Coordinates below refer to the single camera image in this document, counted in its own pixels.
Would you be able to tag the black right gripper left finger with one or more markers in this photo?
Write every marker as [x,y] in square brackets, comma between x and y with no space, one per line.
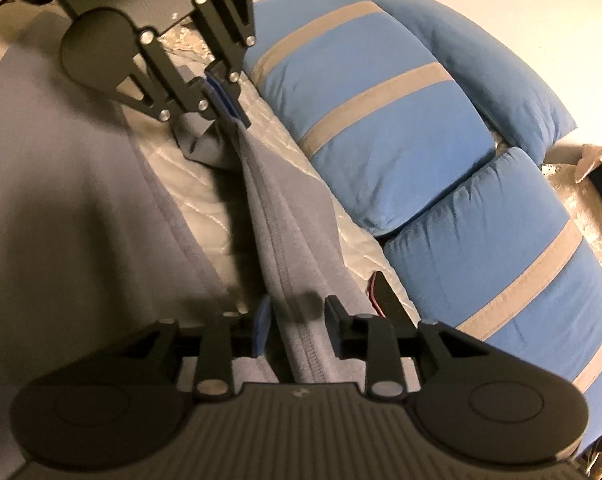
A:
[124,402]

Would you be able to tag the blue striped pillow right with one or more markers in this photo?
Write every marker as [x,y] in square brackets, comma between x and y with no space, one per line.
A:
[500,259]

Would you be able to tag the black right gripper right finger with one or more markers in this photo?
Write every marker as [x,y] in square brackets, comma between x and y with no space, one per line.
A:
[469,398]

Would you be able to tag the blue striped pillow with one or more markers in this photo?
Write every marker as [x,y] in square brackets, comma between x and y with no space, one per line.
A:
[379,118]
[500,259]

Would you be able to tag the quilted white bedspread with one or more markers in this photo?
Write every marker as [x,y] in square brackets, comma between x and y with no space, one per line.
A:
[213,201]

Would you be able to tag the plain blue pillow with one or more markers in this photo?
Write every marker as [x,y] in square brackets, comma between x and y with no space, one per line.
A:
[517,102]

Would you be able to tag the grey sweatpants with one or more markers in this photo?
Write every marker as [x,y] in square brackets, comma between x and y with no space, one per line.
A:
[92,246]

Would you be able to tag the black belt red edge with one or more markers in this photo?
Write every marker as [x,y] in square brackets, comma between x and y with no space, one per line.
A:
[387,305]

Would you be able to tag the blue striped pillow left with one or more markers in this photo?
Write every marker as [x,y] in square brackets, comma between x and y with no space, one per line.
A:
[379,118]

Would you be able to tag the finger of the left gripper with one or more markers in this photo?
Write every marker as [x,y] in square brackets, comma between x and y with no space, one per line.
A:
[227,27]
[102,51]

